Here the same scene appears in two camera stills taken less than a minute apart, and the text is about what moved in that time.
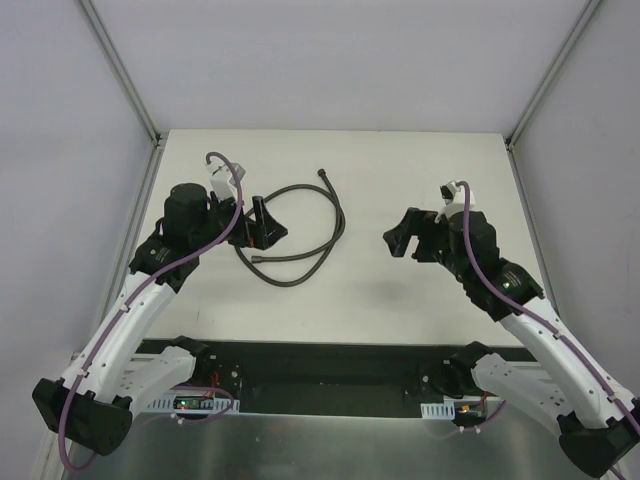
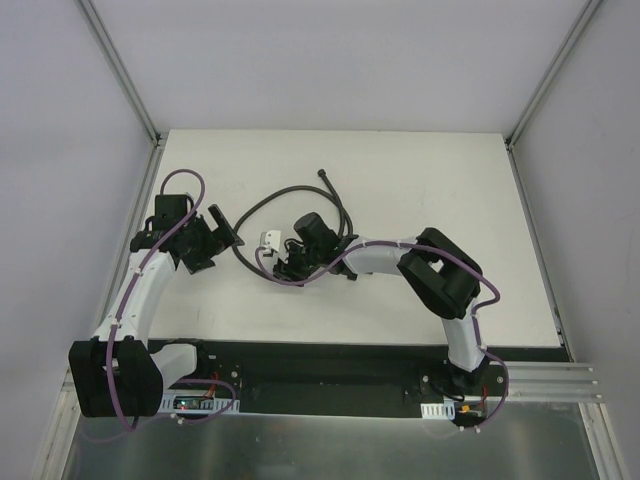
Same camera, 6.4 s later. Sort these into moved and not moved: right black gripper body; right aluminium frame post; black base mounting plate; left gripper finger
Moved: left gripper finger; right black gripper body
Not moved: right aluminium frame post; black base mounting plate
